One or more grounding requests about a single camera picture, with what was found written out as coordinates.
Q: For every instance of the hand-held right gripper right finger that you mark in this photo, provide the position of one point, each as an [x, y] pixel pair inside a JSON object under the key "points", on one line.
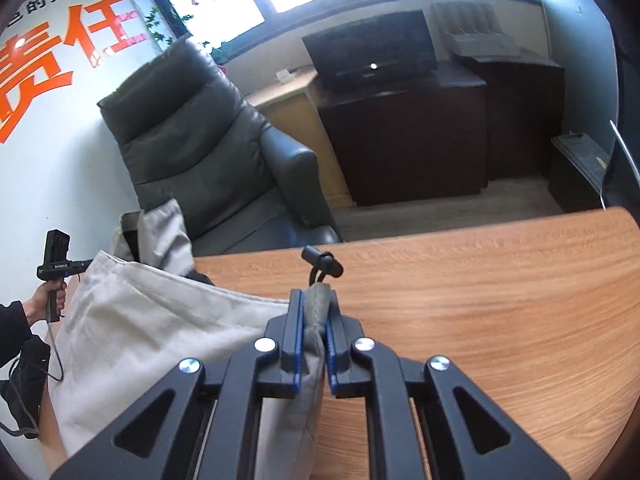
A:
{"points": [[330, 355]]}

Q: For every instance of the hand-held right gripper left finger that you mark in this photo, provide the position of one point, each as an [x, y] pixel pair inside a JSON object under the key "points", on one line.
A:
{"points": [[298, 340]]}

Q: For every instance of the beige and black jacket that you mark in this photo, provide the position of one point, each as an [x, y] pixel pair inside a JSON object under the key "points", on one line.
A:
{"points": [[150, 330]]}

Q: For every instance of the person's left forearm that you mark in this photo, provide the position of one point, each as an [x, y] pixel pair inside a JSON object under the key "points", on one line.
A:
{"points": [[12, 330]]}

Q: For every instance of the person's left hand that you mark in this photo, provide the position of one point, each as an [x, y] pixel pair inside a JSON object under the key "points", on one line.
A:
{"points": [[37, 305]]}

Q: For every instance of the black fleece garment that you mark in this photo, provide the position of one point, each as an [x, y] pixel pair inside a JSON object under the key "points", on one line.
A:
{"points": [[25, 390]]}

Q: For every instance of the black leather armchair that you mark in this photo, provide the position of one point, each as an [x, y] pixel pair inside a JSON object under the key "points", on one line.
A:
{"points": [[200, 140]]}

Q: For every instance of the light wooden cabinet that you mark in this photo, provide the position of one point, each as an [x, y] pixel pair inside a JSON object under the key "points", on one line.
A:
{"points": [[300, 130]]}

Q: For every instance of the dark wooden cabinet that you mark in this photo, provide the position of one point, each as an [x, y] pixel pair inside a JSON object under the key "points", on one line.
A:
{"points": [[400, 145], [520, 115]]}

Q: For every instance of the green leafy plant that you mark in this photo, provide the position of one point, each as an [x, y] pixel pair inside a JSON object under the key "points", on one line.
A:
{"points": [[160, 25]]}

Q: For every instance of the white charger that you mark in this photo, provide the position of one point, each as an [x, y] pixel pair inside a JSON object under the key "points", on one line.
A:
{"points": [[285, 76]]}

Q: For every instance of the black low box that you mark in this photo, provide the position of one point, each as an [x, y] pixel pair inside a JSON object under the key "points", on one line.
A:
{"points": [[575, 180]]}

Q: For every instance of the black microwave oven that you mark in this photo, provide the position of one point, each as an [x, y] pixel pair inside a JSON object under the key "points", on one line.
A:
{"points": [[370, 45]]}

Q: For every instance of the flat cardboard box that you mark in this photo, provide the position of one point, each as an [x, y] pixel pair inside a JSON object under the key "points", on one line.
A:
{"points": [[480, 44]]}

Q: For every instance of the grey radiator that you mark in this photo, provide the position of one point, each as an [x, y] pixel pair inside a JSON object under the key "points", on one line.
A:
{"points": [[465, 17]]}

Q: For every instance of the grey partition panel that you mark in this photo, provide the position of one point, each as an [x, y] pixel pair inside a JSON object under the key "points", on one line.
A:
{"points": [[585, 60]]}

